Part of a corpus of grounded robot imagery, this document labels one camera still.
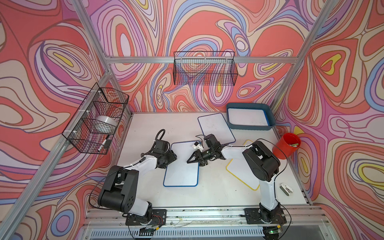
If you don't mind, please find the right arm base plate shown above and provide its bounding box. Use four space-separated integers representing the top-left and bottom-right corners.
244 206 287 225

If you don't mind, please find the red plastic cup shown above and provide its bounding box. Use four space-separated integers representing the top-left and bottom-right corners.
273 133 301 159

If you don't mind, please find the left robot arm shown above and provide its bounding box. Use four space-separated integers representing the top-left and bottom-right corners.
88 129 177 227

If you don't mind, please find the yellow framed whiteboard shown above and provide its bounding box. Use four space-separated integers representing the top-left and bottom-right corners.
224 147 260 191

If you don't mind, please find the silver tape roll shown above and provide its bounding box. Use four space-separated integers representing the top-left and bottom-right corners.
95 116 118 131

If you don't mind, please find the green circuit board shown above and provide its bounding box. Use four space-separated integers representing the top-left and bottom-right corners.
139 228 157 237

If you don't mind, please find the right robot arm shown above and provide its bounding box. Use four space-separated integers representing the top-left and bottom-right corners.
187 134 287 225

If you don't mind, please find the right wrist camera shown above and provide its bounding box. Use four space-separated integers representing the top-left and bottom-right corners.
193 142 204 151

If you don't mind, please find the back black wire basket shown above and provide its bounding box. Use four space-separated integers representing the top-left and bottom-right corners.
173 50 238 86

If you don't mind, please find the left black wire basket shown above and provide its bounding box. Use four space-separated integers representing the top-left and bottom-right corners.
62 83 129 155

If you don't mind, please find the black wire basket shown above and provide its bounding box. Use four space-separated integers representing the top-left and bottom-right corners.
62 83 129 155
173 50 238 86

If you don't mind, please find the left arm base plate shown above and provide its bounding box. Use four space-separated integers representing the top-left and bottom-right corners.
126 209 167 227

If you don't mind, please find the blue whiteboard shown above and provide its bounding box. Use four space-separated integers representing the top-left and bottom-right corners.
198 113 236 144
163 141 199 187
228 108 269 126

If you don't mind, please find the white whiteboard eraser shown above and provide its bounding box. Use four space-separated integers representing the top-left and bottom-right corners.
280 183 293 196

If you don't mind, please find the teal plastic storage box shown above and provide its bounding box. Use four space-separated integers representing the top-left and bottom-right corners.
226 103 276 131

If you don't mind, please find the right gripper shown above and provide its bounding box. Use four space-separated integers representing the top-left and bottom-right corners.
186 147 214 167

